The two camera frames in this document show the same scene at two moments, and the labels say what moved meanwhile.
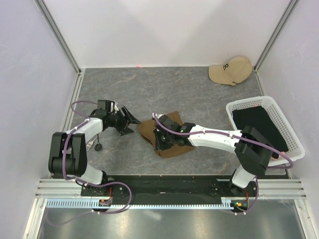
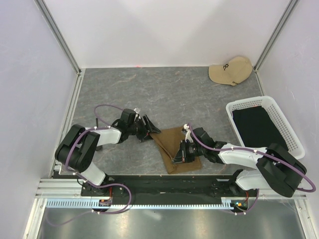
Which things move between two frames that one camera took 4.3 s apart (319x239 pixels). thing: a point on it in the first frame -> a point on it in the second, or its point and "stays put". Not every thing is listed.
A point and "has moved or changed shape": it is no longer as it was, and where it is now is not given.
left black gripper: x=122 y=128 -> x=145 y=134
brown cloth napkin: x=146 y=128 has moved or changed shape
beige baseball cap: x=233 y=72 stays put
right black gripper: x=160 y=146 -> x=182 y=156
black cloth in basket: x=257 y=117 stays put
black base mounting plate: x=156 y=186 stays put
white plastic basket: x=291 y=143 stays put
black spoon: x=98 y=146 stays put
